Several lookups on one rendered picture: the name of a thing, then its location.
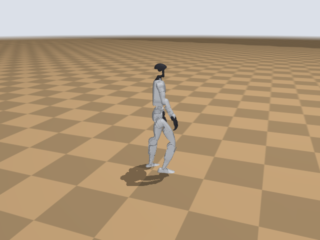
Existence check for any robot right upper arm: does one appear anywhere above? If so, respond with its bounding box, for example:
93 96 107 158
156 81 167 106

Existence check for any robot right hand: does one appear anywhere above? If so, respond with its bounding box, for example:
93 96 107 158
170 116 178 131

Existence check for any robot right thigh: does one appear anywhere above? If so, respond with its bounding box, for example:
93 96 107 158
155 117 176 149

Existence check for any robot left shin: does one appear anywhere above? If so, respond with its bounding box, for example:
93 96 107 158
148 138 158 166

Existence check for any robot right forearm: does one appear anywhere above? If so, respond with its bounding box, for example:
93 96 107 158
164 99 176 119

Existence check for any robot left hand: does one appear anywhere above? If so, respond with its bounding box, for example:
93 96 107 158
162 111 167 122

